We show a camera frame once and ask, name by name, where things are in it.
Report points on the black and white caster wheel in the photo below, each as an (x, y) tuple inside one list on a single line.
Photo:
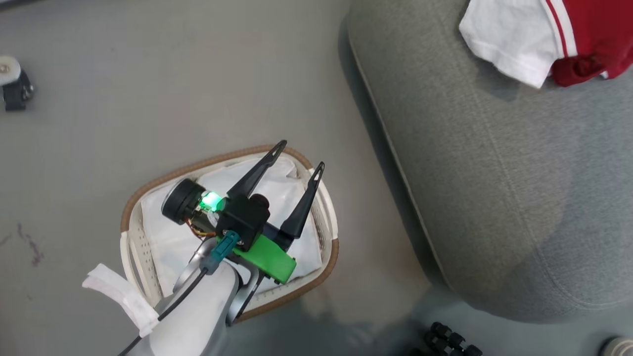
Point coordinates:
[(15, 84)]

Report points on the white basket with wicker rim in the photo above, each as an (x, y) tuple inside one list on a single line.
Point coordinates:
[(138, 247)]

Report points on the black ribbed connector cluster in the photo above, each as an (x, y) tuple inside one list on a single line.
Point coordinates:
[(447, 341)]

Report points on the red and white shirt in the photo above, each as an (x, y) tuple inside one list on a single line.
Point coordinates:
[(544, 34)]

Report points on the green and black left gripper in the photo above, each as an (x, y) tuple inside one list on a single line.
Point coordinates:
[(267, 259)]

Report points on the white and grey left robot arm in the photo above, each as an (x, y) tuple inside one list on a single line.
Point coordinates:
[(198, 311)]

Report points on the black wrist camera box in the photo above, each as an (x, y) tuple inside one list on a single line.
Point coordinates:
[(245, 217)]

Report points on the round grey cap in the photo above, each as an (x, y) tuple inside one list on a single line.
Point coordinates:
[(618, 347)]

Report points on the white cloth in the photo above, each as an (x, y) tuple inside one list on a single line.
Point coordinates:
[(168, 222)]

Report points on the grey fabric sofa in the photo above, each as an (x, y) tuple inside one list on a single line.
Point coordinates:
[(494, 173)]

